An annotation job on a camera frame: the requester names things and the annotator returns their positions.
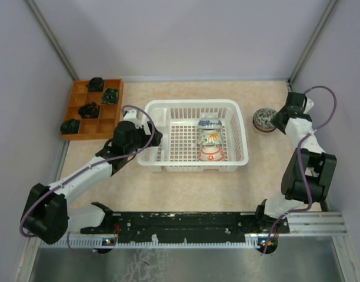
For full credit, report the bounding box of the red white patterned bowl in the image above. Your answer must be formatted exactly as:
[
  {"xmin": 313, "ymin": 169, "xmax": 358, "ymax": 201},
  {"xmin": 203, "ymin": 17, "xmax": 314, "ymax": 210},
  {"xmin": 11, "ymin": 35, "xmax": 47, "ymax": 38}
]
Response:
[{"xmin": 198, "ymin": 145, "xmax": 225, "ymax": 162}]

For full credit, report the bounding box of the black orange rolled item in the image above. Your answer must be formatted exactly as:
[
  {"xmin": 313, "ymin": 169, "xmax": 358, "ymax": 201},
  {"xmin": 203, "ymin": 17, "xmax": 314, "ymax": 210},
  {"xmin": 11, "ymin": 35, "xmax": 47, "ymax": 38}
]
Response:
[{"xmin": 78, "ymin": 102, "xmax": 100, "ymax": 119}]

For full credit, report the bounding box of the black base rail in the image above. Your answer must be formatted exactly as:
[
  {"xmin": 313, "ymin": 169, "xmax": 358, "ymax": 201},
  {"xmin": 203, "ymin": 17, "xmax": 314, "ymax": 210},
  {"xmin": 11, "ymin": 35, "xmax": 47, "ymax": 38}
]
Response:
[{"xmin": 81, "ymin": 211, "xmax": 274, "ymax": 243}]

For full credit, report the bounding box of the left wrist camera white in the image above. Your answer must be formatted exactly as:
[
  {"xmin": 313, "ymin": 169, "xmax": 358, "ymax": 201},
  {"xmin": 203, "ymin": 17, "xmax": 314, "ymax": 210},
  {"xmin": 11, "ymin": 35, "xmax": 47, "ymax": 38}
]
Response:
[{"xmin": 122, "ymin": 108, "xmax": 142, "ymax": 129}]

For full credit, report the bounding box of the blue white patterned bowl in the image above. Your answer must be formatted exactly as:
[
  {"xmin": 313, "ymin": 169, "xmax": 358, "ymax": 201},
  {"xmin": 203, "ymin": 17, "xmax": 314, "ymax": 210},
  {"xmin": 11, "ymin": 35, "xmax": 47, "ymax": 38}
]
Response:
[{"xmin": 196, "ymin": 118, "xmax": 224, "ymax": 130}]

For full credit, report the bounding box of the green orange floral bowl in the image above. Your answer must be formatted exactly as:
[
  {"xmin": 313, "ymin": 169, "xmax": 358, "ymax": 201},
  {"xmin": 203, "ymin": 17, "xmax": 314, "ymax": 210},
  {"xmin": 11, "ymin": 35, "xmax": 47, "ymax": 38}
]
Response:
[{"xmin": 197, "ymin": 130, "xmax": 224, "ymax": 146}]

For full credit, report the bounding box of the black rolled item top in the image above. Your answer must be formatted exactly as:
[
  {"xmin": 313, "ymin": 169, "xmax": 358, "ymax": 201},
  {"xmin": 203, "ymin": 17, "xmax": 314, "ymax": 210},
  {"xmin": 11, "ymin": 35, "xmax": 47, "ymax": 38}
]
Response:
[{"xmin": 86, "ymin": 77, "xmax": 105, "ymax": 92}]

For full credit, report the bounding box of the wooden compartment tray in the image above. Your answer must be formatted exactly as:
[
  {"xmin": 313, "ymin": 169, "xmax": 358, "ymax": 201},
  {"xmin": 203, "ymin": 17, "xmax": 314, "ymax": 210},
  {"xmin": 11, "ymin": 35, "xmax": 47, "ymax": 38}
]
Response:
[{"xmin": 60, "ymin": 79, "xmax": 124, "ymax": 141}]

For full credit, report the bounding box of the white plastic dish rack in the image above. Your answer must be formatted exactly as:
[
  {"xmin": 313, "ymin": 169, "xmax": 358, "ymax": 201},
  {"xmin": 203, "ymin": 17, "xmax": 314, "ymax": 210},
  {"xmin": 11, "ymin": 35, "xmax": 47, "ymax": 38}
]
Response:
[{"xmin": 138, "ymin": 99, "xmax": 249, "ymax": 172}]

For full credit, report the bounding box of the dark green rolled item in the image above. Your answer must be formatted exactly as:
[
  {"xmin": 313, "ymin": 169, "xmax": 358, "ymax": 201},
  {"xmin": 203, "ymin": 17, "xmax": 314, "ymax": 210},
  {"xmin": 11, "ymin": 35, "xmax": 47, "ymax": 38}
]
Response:
[{"xmin": 60, "ymin": 119, "xmax": 80, "ymax": 135}]

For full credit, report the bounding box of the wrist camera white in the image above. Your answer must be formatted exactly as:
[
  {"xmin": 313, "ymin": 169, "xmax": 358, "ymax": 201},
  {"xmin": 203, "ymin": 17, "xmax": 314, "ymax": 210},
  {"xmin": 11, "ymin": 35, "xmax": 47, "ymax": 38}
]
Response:
[
  {"xmin": 303, "ymin": 98, "xmax": 314, "ymax": 114},
  {"xmin": 122, "ymin": 108, "xmax": 142, "ymax": 129}
]

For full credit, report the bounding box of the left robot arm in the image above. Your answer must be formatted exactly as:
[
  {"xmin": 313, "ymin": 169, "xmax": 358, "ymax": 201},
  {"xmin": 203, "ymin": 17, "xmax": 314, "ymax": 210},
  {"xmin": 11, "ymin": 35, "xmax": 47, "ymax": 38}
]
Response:
[{"xmin": 19, "ymin": 121, "xmax": 163, "ymax": 244}]

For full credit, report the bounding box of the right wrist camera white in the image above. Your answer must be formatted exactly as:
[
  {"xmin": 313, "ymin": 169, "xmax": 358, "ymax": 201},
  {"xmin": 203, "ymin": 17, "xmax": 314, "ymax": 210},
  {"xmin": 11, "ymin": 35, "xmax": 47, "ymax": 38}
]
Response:
[{"xmin": 303, "ymin": 98, "xmax": 314, "ymax": 114}]

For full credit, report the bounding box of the grey patterned bowl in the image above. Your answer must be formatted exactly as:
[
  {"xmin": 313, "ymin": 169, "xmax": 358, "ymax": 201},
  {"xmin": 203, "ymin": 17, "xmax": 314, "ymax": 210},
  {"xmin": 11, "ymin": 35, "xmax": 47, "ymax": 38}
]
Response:
[{"xmin": 252, "ymin": 108, "xmax": 277, "ymax": 133}]

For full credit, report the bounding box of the white cable duct strip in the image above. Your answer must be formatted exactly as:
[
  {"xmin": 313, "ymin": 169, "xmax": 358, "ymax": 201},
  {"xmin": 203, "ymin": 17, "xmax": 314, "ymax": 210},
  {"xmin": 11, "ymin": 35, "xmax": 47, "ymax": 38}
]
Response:
[{"xmin": 40, "ymin": 234, "xmax": 275, "ymax": 250}]

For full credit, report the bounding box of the green black rolled item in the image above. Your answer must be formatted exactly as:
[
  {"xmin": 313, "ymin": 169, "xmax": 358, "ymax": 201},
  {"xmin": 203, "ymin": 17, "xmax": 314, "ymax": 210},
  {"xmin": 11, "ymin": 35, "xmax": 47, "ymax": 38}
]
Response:
[{"xmin": 102, "ymin": 88, "xmax": 119, "ymax": 105}]

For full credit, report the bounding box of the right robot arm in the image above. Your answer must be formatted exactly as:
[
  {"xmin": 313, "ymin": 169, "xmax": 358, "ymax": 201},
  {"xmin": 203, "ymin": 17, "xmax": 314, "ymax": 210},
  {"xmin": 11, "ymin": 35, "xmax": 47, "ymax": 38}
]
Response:
[{"xmin": 254, "ymin": 92, "xmax": 337, "ymax": 233}]

